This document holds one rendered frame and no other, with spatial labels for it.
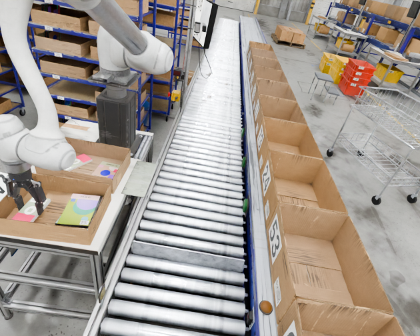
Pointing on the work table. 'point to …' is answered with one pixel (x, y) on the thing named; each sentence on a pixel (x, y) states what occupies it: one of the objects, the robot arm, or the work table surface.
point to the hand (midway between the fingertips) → (30, 206)
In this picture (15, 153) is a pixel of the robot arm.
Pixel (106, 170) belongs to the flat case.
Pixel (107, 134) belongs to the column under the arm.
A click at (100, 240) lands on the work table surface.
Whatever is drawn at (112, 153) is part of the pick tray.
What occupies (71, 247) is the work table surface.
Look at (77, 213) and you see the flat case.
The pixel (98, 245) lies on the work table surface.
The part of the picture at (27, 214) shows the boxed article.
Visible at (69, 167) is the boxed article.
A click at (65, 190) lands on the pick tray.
